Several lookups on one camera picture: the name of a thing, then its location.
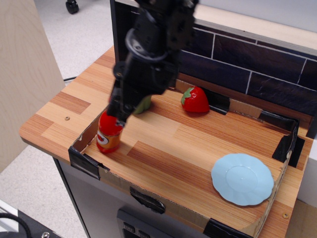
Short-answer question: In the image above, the dark tile backsplash panel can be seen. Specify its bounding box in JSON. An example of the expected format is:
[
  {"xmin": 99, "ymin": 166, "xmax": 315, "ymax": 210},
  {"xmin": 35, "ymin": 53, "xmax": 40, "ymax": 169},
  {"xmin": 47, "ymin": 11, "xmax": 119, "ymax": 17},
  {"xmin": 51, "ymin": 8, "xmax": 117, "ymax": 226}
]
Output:
[{"xmin": 110, "ymin": 0, "xmax": 317, "ymax": 138}]

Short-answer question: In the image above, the red toy strawberry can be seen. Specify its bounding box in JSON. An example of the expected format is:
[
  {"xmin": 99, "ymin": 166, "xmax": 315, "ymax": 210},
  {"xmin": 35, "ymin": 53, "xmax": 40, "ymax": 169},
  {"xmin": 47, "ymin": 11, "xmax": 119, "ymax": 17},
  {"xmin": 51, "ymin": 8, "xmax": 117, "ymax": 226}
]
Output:
[{"xmin": 181, "ymin": 86, "xmax": 210, "ymax": 113}]

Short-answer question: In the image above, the light blue plastic plate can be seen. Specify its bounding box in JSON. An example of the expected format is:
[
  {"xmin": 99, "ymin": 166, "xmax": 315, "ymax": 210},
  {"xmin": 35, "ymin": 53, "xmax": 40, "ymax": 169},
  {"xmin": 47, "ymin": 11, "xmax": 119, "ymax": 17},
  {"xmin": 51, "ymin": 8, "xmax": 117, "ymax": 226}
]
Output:
[{"xmin": 211, "ymin": 153, "xmax": 274, "ymax": 206}]

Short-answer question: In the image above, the green toy bell pepper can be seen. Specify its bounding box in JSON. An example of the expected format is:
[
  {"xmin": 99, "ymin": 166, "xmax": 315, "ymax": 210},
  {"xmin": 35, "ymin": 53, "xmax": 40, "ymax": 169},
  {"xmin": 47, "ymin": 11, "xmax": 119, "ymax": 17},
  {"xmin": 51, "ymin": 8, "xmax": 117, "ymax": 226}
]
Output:
[{"xmin": 133, "ymin": 95, "xmax": 152, "ymax": 115}]

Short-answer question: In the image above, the grey cabinet under table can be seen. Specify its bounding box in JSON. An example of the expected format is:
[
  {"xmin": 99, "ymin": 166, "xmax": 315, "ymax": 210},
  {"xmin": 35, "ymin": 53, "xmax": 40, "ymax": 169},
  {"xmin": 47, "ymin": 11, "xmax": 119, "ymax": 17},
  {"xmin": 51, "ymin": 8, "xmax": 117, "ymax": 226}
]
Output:
[{"xmin": 54, "ymin": 160, "xmax": 204, "ymax": 238}]

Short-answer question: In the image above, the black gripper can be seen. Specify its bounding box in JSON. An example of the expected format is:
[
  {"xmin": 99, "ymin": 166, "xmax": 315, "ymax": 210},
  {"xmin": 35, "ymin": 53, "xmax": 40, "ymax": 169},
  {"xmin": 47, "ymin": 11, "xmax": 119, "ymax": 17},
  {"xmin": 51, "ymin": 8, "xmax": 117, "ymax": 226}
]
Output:
[{"xmin": 106, "ymin": 28, "xmax": 179, "ymax": 123}]

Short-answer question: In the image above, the black equipment with cable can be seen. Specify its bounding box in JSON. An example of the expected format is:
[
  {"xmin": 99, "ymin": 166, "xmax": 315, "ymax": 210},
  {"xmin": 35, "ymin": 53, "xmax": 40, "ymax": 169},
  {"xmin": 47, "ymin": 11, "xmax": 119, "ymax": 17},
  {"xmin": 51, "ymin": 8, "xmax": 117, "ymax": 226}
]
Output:
[{"xmin": 0, "ymin": 209, "xmax": 61, "ymax": 238}]

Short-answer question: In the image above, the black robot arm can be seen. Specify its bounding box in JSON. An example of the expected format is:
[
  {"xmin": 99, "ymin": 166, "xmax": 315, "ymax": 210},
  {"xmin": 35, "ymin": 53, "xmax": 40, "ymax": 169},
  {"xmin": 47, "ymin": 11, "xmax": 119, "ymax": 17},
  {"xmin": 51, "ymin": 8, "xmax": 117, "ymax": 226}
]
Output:
[{"xmin": 106, "ymin": 0, "xmax": 199, "ymax": 126}]

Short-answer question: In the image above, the red hot sauce bottle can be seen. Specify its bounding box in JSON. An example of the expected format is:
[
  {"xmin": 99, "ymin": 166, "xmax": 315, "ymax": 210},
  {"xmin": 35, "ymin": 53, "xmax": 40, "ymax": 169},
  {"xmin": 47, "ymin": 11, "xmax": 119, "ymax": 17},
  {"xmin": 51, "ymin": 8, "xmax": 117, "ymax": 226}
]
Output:
[{"xmin": 97, "ymin": 111, "xmax": 123, "ymax": 153}]

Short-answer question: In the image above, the light wooden board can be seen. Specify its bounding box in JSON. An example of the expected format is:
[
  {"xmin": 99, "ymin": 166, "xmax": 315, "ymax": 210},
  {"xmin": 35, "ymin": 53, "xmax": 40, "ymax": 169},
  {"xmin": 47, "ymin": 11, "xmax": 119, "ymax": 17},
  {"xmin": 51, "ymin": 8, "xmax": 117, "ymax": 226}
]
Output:
[{"xmin": 0, "ymin": 0, "xmax": 65, "ymax": 171}]

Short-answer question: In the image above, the black caster wheel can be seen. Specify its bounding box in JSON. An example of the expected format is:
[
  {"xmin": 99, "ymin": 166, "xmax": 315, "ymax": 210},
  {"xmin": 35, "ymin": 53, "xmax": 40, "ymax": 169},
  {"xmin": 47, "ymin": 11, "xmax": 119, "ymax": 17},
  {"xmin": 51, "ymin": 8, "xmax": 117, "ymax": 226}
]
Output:
[{"xmin": 65, "ymin": 0, "xmax": 79, "ymax": 14}]

